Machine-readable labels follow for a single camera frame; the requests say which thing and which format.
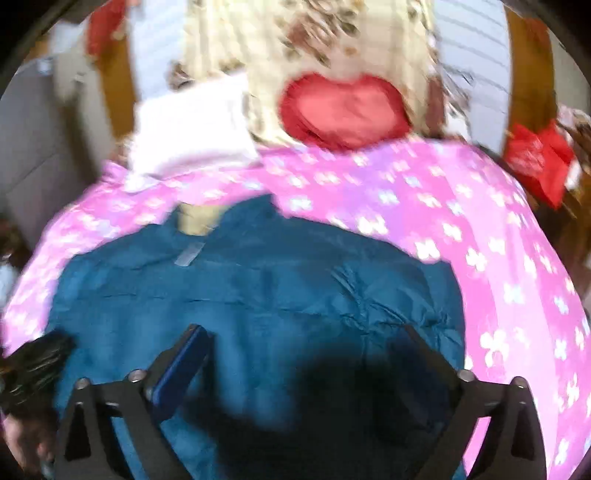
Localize pink floral bed sheet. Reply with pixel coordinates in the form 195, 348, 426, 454
0, 137, 591, 480

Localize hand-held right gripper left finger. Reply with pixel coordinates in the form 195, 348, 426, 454
55, 324, 214, 480

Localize person's left hand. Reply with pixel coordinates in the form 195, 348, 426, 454
0, 410, 57, 477

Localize red shopping bag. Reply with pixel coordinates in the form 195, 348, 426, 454
502, 119, 576, 209

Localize red hanging decoration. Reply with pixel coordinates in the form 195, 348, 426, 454
87, 0, 126, 65

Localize red heart-shaped cushion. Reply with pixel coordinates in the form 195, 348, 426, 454
279, 72, 413, 151

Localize cream floral pillow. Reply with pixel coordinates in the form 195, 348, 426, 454
168, 0, 448, 149

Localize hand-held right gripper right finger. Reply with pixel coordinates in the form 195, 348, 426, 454
403, 325, 548, 480

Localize white pillow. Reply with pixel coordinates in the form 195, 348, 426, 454
127, 73, 262, 180

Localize brown floral pillow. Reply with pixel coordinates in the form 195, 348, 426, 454
167, 60, 197, 90

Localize teal down jacket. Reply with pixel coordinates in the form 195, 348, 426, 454
44, 193, 468, 480

